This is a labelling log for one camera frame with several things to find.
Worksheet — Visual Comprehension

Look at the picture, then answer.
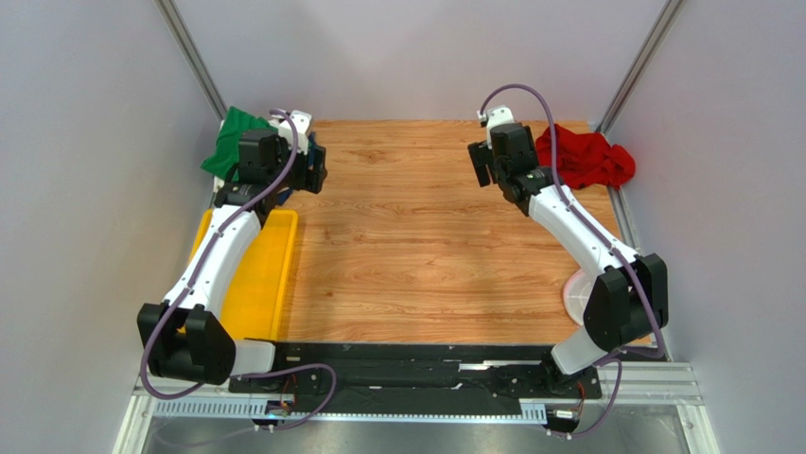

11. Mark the green t shirt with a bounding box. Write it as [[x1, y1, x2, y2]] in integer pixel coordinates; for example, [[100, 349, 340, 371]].
[[201, 106, 277, 180]]

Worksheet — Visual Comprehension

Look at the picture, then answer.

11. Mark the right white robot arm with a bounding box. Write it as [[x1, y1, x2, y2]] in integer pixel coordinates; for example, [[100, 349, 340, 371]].
[[468, 122, 669, 375]]

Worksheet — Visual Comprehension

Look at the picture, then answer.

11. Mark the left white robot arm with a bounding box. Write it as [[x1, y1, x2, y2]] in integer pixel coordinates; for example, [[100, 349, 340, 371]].
[[136, 122, 326, 387]]

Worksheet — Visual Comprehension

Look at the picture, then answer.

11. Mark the white printed t shirt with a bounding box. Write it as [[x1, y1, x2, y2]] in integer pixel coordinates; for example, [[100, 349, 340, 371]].
[[213, 176, 225, 193]]

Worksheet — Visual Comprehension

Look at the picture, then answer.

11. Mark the red t shirt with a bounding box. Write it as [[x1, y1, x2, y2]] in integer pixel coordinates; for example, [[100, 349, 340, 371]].
[[554, 125, 636, 189]]

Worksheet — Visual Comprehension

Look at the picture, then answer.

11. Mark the white pink round basket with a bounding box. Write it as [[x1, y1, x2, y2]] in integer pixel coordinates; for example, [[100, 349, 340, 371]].
[[562, 270, 593, 326]]

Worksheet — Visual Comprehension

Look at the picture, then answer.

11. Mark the yellow plastic bin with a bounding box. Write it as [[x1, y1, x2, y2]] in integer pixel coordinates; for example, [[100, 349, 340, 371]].
[[217, 209, 299, 341]]

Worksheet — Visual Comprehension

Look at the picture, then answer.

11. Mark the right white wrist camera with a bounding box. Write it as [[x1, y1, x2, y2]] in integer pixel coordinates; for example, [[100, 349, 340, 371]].
[[477, 105, 516, 132]]

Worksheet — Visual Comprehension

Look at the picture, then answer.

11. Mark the left aluminium frame post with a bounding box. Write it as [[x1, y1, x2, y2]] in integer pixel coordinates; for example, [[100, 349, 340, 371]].
[[155, 0, 228, 121]]

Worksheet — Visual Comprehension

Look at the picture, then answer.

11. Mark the aluminium frame post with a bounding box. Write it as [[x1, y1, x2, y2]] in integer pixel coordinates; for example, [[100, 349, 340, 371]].
[[596, 0, 687, 135], [155, 0, 228, 121]]

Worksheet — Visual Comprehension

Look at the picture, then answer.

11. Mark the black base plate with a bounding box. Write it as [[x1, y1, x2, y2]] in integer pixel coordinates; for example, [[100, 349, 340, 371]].
[[228, 341, 603, 416]]

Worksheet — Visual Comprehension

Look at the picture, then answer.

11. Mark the right aluminium frame post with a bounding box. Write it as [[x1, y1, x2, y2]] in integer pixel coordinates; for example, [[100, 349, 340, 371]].
[[596, 0, 687, 135]]

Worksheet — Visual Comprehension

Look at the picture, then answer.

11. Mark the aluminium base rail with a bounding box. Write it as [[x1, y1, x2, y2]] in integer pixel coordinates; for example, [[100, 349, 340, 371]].
[[114, 359, 720, 453]]

